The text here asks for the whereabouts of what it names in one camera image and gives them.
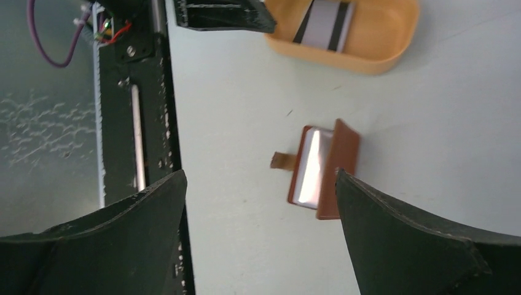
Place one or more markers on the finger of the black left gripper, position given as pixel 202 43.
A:
pixel 226 15

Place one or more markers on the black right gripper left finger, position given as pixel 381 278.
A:
pixel 128 247

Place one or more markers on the brown leather card holder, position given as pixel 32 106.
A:
pixel 321 153

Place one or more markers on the orange plastic tray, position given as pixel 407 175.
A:
pixel 379 33

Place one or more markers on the white striped credit cards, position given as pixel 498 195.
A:
pixel 325 25

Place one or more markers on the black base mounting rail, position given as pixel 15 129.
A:
pixel 138 137

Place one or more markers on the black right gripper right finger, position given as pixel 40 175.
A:
pixel 397 248

